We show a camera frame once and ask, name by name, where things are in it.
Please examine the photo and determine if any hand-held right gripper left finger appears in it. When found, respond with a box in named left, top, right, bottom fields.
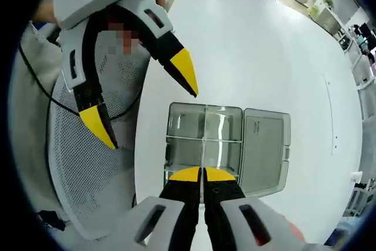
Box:
left=113, top=166, right=203, bottom=251

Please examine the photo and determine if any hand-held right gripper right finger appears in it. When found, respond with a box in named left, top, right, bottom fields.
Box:
left=204, top=167, right=308, bottom=251

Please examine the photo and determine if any clear plastic divider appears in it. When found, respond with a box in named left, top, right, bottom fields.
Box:
left=164, top=135, right=244, bottom=145
left=200, top=138, right=206, bottom=208
left=203, top=104, right=210, bottom=140

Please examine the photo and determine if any grey transparent guide fixture box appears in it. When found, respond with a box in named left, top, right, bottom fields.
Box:
left=162, top=102, right=291, bottom=199

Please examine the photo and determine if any person's right hand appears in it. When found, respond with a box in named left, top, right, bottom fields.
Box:
left=281, top=214, right=308, bottom=245

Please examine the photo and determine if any person's grey shirt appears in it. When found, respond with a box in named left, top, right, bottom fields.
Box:
left=10, top=23, right=64, bottom=213

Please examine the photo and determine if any grey mesh office chair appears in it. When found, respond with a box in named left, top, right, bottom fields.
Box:
left=46, top=53, right=153, bottom=240

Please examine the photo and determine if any white flat table plate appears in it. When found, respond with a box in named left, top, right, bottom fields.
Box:
left=322, top=73, right=338, bottom=156

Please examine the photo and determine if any black cable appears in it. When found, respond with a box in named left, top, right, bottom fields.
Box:
left=18, top=42, right=145, bottom=121

